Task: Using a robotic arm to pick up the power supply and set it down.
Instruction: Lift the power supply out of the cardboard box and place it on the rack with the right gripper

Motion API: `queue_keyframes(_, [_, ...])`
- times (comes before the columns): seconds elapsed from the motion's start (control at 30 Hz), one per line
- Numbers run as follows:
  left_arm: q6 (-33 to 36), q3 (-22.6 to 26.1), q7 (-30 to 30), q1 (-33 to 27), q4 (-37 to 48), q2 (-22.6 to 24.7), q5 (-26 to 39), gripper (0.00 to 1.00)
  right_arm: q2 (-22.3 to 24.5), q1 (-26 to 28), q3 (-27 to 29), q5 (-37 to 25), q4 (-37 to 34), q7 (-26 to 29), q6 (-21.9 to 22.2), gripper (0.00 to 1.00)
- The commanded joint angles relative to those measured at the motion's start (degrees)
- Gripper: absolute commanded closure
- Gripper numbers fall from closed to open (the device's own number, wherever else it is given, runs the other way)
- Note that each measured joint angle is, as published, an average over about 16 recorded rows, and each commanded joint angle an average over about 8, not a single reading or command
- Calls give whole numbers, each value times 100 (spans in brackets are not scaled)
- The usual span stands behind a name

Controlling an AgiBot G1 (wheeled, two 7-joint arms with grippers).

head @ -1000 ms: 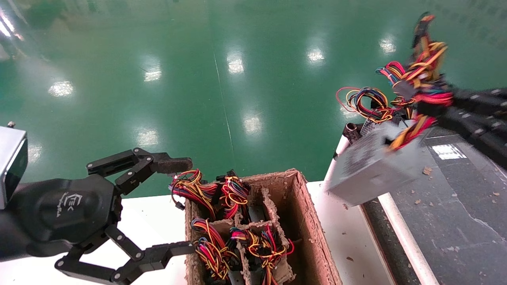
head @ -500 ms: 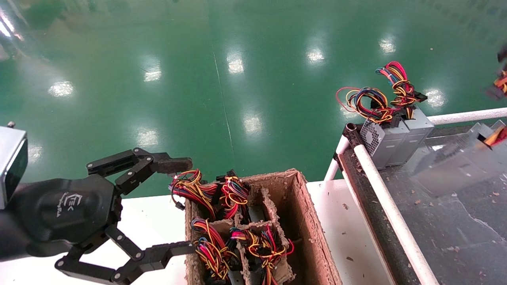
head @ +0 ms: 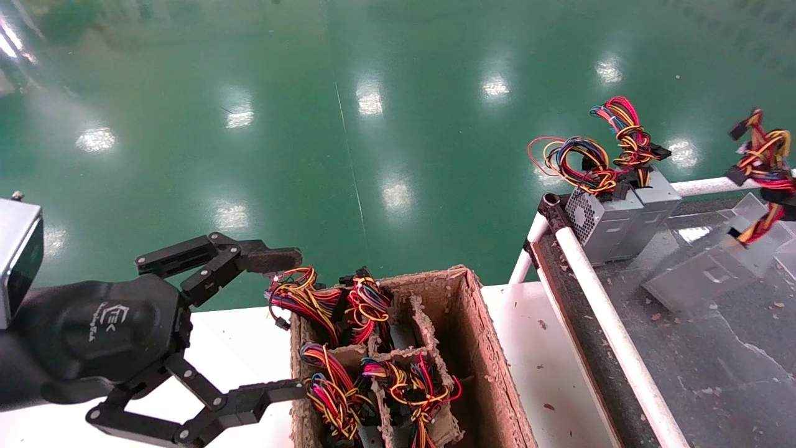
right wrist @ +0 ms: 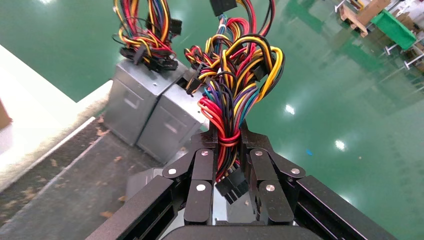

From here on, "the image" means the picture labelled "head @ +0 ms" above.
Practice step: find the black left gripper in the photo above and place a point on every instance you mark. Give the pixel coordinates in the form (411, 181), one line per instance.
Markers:
(93, 330)

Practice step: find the grey power supply with grille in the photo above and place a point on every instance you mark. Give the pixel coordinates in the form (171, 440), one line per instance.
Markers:
(606, 230)

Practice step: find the brown cardboard divider box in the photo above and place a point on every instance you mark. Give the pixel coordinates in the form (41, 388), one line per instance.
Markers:
(491, 373)

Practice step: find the white conveyor leg pipe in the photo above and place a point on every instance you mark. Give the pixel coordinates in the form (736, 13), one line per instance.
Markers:
(522, 261)

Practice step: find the black pipe joint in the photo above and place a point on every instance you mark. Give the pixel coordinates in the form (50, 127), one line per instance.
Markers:
(550, 205)

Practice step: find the long white conveyor pipe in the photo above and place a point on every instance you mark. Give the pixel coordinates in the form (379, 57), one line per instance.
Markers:
(615, 336)

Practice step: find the black conveyor belt bed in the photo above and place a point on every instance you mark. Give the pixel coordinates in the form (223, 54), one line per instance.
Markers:
(715, 386)

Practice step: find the short white conveyor pipe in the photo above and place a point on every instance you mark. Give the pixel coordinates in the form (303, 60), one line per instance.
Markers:
(703, 186)

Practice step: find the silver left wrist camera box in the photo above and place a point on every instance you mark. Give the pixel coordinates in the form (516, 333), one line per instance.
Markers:
(15, 249)

